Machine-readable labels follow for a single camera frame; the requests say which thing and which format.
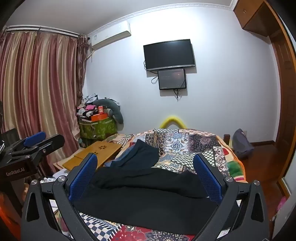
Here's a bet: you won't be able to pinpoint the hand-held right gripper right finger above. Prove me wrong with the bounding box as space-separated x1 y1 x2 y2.
193 153 270 241

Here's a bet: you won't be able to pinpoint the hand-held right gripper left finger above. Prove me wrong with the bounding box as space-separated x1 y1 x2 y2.
21 153 102 241

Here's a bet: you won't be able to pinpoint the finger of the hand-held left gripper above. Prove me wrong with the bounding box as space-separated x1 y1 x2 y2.
10 135 65 160
23 131 47 148

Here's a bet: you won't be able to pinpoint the black pants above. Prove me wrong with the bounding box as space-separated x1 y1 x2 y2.
73 166 223 235

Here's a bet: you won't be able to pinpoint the bamboo folding table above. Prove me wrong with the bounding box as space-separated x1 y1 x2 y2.
54 141 123 173

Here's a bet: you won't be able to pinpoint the blue denim garment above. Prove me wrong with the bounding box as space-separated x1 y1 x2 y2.
104 145 137 168

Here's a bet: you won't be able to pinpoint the patchwork printed blanket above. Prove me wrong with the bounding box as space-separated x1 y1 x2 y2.
52 128 232 241

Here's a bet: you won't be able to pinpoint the pink striped curtain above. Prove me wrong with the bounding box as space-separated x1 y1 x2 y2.
0 30 88 173

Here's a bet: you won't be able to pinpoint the grey bag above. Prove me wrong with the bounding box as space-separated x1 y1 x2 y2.
232 129 255 160

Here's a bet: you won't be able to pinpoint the green patterned storage box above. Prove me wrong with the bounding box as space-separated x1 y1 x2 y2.
79 117 118 140

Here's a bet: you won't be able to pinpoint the pile of mixed clothes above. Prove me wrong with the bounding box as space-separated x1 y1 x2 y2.
76 94 102 121

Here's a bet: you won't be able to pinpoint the orange box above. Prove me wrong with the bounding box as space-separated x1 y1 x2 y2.
91 113 109 122

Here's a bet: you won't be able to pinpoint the dark teal garment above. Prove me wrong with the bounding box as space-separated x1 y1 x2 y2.
111 139 160 169

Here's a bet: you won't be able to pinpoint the yellow foam hoop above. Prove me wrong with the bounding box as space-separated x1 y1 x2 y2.
159 115 187 129

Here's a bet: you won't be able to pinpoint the grey curved pillow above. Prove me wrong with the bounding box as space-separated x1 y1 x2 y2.
92 98 124 125

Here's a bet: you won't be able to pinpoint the curtain rod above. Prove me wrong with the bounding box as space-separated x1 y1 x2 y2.
3 24 89 39

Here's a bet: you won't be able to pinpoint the wooden door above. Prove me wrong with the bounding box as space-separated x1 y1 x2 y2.
266 3 296 198

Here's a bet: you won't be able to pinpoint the white air conditioner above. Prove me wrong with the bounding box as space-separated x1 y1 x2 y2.
88 20 132 50

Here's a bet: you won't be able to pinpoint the black monitor cable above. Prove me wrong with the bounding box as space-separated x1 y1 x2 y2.
173 88 184 101

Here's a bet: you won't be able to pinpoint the small black wall monitor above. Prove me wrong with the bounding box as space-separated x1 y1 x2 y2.
158 69 187 91

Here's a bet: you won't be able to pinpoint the large black wall television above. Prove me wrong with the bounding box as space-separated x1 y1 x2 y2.
143 39 196 71

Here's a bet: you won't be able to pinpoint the wooden wall cabinet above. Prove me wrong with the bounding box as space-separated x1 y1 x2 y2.
233 0 276 38

